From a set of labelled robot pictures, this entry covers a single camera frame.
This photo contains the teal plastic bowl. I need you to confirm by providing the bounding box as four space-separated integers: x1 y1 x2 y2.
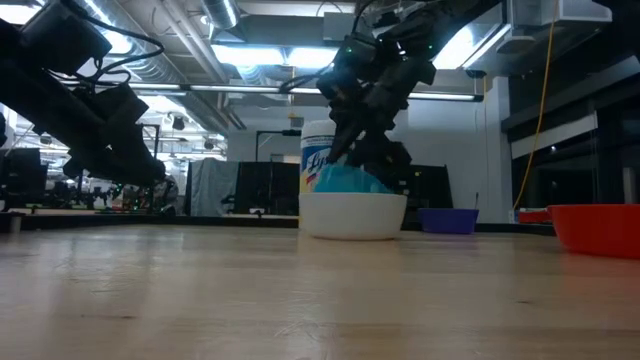
313 158 395 195

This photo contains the person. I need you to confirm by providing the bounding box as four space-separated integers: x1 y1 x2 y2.
152 174 180 216

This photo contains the Lysol wipes canister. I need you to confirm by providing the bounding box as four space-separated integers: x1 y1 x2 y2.
299 119 342 195

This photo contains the red flat container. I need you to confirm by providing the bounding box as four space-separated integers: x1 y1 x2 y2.
516 207 552 225

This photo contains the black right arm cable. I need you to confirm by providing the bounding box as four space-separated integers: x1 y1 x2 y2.
277 63 335 95

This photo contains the yellow hanging cable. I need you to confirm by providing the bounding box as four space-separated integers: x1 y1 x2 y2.
511 0 560 211

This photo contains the black metal frame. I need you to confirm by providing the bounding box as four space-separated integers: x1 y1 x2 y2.
255 129 303 163

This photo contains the long ceiling light strip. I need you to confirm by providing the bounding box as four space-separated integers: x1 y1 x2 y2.
59 82 484 103

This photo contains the white plastic bowl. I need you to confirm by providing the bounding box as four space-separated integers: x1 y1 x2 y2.
298 192 409 242

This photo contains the black partition panel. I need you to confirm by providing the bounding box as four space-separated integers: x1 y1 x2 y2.
233 160 302 217

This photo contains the blue plastic bowl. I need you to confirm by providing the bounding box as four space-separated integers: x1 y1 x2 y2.
417 207 480 236

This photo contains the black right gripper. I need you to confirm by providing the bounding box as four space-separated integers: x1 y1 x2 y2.
316 33 437 194

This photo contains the red plastic bowl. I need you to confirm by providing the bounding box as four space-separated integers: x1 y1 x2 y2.
546 203 640 260

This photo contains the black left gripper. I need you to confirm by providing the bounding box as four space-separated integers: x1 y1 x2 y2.
62 82 167 188

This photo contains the black cabinet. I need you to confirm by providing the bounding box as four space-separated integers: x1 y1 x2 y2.
402 164 455 211

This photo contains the black monitor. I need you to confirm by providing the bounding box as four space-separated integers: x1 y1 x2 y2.
0 147 49 211

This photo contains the silver ventilation duct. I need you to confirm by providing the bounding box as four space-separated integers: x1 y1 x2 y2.
200 0 241 30

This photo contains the grey cloth cover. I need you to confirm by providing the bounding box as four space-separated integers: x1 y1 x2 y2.
186 158 241 218

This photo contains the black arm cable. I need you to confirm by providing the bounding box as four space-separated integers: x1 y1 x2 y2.
277 63 335 95
47 0 166 94

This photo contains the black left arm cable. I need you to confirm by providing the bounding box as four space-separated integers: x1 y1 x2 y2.
47 0 166 94

